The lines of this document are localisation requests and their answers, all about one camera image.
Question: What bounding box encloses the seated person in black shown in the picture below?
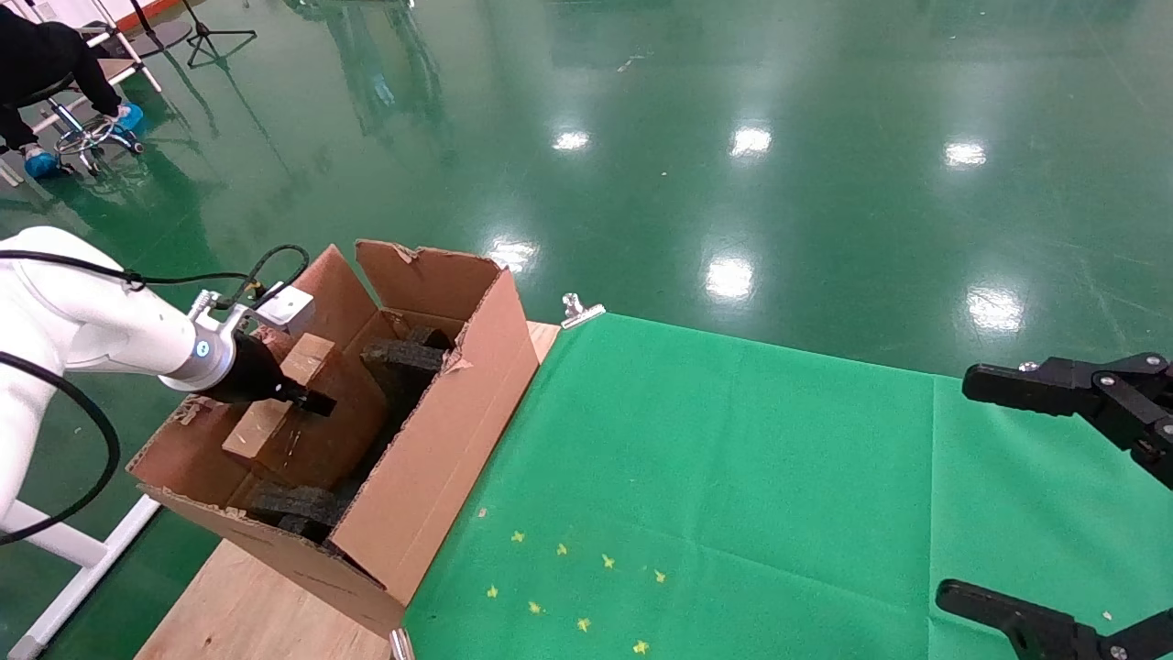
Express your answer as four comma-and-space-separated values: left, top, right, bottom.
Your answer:
0, 5, 148, 180

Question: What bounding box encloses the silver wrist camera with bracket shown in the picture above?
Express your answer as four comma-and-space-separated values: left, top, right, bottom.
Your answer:
188, 284, 316, 336

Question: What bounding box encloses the large open cardboard carton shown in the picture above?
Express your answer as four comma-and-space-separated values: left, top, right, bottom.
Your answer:
126, 240, 543, 640

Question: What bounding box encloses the black round base stand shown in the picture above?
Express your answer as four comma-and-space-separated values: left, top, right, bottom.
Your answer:
128, 0, 195, 53

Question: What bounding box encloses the white metal table frame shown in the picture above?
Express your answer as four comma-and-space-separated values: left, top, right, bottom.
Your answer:
0, 495, 166, 660

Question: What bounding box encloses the long black hanging cable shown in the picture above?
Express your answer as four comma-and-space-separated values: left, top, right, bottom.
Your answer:
0, 351, 122, 548

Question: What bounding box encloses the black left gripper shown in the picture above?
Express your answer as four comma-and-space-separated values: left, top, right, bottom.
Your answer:
195, 330, 337, 417

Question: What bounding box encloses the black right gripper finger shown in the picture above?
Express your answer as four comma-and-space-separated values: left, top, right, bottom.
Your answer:
961, 353, 1173, 491
935, 579, 1173, 660

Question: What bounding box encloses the chrome swivel stool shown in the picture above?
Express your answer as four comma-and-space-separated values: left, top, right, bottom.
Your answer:
37, 87, 146, 175

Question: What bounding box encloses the black tripod stand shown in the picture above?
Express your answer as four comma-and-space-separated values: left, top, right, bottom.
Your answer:
183, 0, 259, 70

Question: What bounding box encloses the black foam block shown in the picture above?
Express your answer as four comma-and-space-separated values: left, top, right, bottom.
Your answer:
240, 484, 351, 544
360, 327, 456, 434

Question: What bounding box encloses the green table cloth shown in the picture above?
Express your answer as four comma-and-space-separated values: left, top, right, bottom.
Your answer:
403, 314, 1173, 660

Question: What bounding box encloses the white frame desk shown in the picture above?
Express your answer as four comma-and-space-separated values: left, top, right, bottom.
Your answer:
78, 0, 166, 94

